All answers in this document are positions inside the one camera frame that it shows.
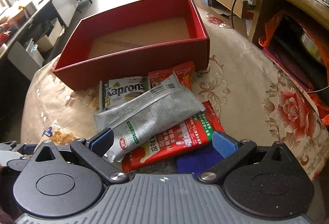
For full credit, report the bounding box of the orange plastic bag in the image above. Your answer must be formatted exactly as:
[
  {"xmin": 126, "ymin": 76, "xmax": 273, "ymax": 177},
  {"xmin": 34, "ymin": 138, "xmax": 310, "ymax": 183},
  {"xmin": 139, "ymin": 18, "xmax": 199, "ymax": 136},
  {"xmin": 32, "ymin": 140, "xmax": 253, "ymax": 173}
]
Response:
[{"xmin": 258, "ymin": 10, "xmax": 328, "ymax": 126}]

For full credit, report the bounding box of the red cardboard box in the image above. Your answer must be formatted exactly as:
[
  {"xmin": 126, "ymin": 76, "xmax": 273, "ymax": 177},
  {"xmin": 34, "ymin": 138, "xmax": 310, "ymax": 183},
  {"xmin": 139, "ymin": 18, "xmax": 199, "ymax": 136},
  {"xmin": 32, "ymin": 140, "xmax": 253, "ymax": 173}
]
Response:
[{"xmin": 54, "ymin": 0, "xmax": 210, "ymax": 91}]

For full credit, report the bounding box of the blue snack packet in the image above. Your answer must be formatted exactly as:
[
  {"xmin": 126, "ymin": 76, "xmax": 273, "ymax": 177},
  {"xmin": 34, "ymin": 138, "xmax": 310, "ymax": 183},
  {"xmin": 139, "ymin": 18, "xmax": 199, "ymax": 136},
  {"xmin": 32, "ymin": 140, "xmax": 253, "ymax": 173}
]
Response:
[{"xmin": 176, "ymin": 143, "xmax": 224, "ymax": 179}]

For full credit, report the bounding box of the clear yellow cracker packet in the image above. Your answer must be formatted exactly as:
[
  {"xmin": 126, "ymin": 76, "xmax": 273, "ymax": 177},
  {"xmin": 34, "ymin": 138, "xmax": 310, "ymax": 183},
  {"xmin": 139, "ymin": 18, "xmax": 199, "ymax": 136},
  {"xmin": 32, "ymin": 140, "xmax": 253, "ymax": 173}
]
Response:
[{"xmin": 40, "ymin": 120, "xmax": 78, "ymax": 146}]

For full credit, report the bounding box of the green Kaprons wafer packet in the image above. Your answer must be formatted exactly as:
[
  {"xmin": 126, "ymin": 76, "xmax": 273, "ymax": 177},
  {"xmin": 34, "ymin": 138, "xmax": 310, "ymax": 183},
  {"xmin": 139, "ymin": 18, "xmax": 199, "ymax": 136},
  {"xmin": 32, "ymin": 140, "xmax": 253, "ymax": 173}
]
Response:
[{"xmin": 99, "ymin": 76, "xmax": 151, "ymax": 112}]

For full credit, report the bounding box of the red chinese snack packet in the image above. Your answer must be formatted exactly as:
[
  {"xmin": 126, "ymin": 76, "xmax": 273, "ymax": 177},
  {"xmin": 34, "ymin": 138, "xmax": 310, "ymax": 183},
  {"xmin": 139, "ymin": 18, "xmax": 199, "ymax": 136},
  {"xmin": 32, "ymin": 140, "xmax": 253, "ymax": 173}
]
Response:
[{"xmin": 122, "ymin": 101, "xmax": 224, "ymax": 173}]

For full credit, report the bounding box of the silver white snack packet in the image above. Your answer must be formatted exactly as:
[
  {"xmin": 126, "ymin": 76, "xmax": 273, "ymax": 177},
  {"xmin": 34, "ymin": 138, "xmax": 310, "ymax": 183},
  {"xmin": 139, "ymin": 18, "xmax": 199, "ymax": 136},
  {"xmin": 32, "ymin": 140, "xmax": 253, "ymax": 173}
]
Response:
[{"xmin": 94, "ymin": 73, "xmax": 205, "ymax": 163}]

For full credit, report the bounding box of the long dark side table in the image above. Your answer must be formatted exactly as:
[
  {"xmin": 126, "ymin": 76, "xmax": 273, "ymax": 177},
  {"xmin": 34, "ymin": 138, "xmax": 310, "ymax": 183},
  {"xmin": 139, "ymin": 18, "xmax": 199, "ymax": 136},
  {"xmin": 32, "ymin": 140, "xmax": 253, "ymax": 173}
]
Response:
[{"xmin": 1, "ymin": 0, "xmax": 78, "ymax": 80}]

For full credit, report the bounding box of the red Trolli candy packet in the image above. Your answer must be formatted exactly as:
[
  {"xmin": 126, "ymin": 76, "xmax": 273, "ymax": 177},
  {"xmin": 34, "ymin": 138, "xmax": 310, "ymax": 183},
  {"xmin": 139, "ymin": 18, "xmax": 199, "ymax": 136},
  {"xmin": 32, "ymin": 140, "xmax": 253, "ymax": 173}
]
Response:
[{"xmin": 148, "ymin": 61, "xmax": 195, "ymax": 90}]

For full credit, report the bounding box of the floral beige tablecloth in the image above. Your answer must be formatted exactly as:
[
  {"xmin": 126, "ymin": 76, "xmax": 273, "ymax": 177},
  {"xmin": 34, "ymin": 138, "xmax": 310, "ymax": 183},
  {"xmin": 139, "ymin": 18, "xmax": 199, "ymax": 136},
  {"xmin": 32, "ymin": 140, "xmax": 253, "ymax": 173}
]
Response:
[{"xmin": 21, "ymin": 10, "xmax": 328, "ymax": 180}]

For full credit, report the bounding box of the black power cable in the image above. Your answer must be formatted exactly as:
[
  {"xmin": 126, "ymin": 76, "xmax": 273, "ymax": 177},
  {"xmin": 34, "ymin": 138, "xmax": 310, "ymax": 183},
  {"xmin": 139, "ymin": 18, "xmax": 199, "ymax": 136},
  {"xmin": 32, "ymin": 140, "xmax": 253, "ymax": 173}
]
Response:
[{"xmin": 230, "ymin": 0, "xmax": 248, "ymax": 30}]

